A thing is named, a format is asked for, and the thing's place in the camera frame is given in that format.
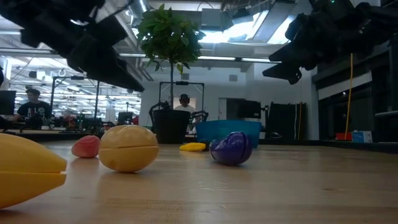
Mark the yellow cable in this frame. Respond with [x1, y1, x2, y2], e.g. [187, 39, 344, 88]
[344, 52, 354, 132]

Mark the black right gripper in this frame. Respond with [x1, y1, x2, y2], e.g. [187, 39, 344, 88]
[262, 6, 374, 85]

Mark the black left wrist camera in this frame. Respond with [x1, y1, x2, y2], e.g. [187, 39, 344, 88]
[92, 14, 129, 43]

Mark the black upright panel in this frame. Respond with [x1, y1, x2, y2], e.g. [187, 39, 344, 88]
[267, 101, 308, 141]

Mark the purple toy eggplant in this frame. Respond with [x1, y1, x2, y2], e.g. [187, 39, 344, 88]
[208, 131, 254, 167]

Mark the black metal stand frame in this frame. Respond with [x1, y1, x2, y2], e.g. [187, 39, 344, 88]
[158, 81, 205, 121]
[47, 75, 101, 128]

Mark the tan toy potato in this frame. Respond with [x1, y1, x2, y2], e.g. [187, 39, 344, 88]
[98, 124, 160, 174]

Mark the pink toy peach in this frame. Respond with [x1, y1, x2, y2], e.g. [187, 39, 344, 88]
[71, 134, 101, 159]

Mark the person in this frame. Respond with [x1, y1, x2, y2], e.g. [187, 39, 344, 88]
[12, 88, 53, 123]
[174, 93, 201, 123]

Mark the yellow toy banana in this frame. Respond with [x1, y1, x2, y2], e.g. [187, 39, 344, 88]
[0, 133, 68, 210]

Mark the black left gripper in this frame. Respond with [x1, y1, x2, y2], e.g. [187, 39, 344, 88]
[18, 6, 146, 93]

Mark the dark computer monitor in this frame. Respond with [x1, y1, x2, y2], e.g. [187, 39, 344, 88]
[0, 90, 17, 116]
[226, 98, 262, 121]

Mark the blue plastic tupperware container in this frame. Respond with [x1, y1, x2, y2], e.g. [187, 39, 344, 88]
[195, 119, 262, 149]

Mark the blue and white box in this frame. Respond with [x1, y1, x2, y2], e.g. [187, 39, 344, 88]
[351, 130, 373, 144]

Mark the green potted plant black pot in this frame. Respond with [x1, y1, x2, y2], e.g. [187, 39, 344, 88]
[136, 3, 206, 145]

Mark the yellow toy corn cob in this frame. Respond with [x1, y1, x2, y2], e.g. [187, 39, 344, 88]
[179, 142, 206, 152]

